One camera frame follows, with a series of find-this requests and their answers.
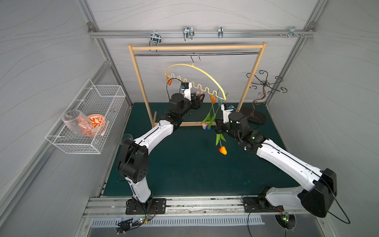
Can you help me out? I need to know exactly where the metal ceiling rail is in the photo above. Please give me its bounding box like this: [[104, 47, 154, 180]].
[[88, 27, 316, 40]]

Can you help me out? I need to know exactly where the dark stand with copper rod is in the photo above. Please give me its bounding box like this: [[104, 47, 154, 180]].
[[240, 70, 288, 125]]

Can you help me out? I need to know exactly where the blue artificial tulip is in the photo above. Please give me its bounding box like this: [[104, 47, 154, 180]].
[[204, 104, 219, 131]]

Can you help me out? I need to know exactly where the floor mounting rail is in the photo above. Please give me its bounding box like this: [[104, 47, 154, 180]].
[[82, 195, 311, 218]]

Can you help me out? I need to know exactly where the clear drinking glass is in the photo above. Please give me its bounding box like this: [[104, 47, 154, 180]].
[[121, 133, 134, 144]]

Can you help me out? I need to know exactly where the wooden clothes rack frame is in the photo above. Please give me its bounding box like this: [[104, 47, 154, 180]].
[[128, 42, 267, 128]]

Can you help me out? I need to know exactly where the orange artificial tulip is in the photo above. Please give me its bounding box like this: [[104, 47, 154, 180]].
[[215, 99, 228, 156]]

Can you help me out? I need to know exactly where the metal hook clamp right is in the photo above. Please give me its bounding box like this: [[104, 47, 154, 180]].
[[278, 27, 305, 39]]

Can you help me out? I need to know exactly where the metal hook clamp left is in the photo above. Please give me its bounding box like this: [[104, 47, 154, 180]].
[[149, 31, 161, 46]]

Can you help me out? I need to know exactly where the wiring bundle with leds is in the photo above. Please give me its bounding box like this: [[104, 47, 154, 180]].
[[114, 207, 158, 235]]

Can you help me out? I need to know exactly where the orange patterned bowl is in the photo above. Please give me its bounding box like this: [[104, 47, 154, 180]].
[[78, 114, 107, 137]]

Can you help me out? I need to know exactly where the yellow wavy clothes hanger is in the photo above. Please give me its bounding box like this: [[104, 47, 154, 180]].
[[164, 53, 228, 100]]

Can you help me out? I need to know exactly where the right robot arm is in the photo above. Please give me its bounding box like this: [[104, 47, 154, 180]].
[[215, 112, 337, 218]]

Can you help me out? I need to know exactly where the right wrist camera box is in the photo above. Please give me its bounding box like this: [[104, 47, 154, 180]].
[[221, 103, 234, 123]]

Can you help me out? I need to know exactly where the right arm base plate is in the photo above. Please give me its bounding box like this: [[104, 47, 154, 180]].
[[240, 195, 284, 213]]

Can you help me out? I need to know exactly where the orange clothespin outer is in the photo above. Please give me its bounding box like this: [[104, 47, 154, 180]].
[[166, 76, 172, 86]]

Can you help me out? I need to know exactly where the metal hook clamp middle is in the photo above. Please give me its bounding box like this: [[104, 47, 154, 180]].
[[182, 26, 194, 41]]

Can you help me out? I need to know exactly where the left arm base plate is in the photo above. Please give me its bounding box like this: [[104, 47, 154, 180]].
[[125, 198, 167, 215]]

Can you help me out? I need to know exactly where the metal hook clamp small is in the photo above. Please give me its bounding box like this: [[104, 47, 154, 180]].
[[218, 26, 224, 39]]

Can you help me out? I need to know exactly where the orange clothespin inner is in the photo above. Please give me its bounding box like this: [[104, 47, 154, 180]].
[[210, 94, 216, 104]]

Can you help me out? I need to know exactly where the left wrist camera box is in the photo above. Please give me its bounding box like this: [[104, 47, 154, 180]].
[[180, 82, 192, 101]]

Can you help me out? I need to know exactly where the white wire basket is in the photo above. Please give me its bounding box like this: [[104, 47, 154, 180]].
[[45, 80, 125, 154]]

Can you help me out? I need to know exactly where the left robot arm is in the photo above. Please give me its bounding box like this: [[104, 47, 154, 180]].
[[117, 93, 205, 205]]

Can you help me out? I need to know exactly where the orange clothespin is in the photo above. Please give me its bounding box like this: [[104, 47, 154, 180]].
[[210, 94, 216, 104], [166, 76, 172, 86]]

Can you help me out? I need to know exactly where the pink artificial tulip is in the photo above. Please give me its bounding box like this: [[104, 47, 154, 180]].
[[202, 97, 216, 131]]

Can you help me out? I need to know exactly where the clear glass pitcher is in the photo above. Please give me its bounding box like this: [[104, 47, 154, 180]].
[[62, 110, 88, 135]]

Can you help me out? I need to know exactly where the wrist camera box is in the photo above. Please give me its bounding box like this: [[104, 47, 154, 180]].
[[180, 82, 192, 101], [221, 103, 234, 123]]

